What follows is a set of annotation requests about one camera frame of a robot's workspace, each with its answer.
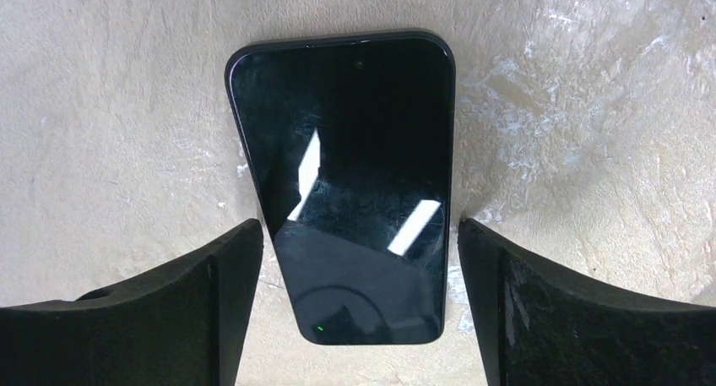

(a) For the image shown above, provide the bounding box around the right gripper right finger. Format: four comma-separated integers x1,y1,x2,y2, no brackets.
458,219,715,385

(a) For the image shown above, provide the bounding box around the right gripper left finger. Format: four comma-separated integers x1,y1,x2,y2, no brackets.
1,219,263,385

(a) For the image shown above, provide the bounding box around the black phone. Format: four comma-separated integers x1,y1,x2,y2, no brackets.
225,29,456,345

